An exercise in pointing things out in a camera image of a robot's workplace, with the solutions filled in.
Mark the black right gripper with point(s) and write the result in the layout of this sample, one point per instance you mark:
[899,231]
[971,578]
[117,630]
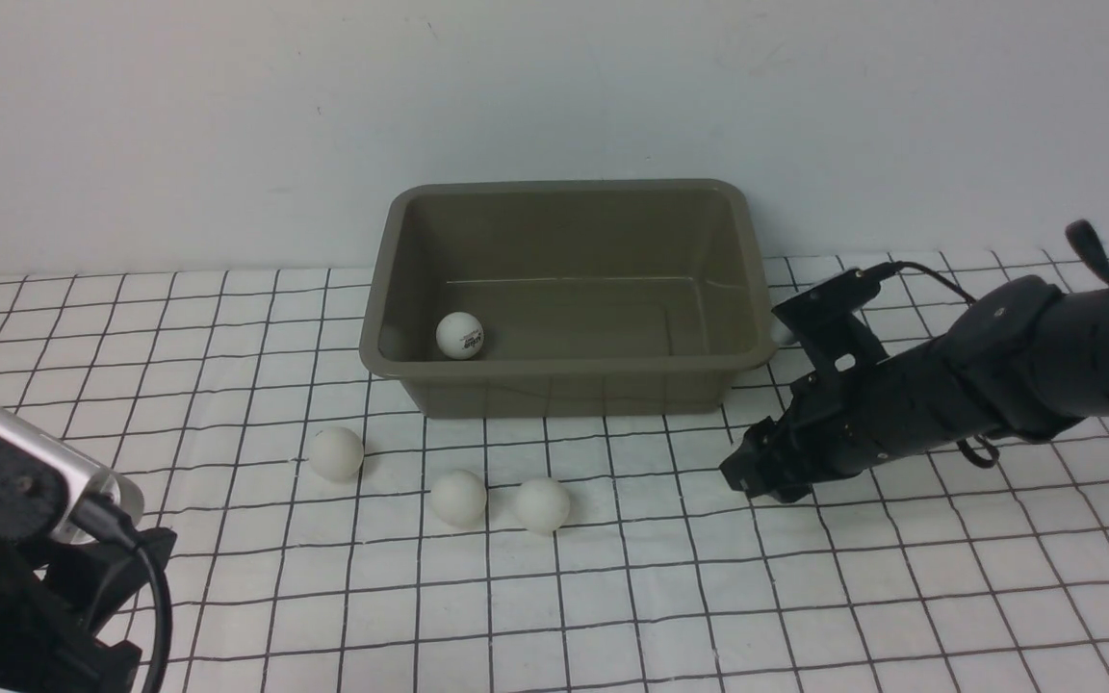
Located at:
[903,406]

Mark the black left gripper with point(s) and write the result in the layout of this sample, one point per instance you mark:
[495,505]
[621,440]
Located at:
[55,598]

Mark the white ping-pong ball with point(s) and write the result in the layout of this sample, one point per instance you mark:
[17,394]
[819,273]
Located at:
[459,499]
[542,505]
[459,336]
[337,454]

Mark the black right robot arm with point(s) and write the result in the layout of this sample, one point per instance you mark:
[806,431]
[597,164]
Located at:
[1026,361]

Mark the white checkered tablecloth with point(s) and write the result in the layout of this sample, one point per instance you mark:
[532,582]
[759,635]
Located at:
[207,387]

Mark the olive plastic bin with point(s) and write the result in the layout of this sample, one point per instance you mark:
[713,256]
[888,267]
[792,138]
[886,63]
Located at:
[598,298]

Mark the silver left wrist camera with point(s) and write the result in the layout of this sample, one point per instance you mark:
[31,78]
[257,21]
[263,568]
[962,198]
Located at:
[43,480]

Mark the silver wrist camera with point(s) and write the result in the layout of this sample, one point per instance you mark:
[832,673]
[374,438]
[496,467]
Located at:
[823,321]
[43,480]

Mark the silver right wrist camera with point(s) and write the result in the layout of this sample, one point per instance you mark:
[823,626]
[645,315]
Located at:
[823,321]

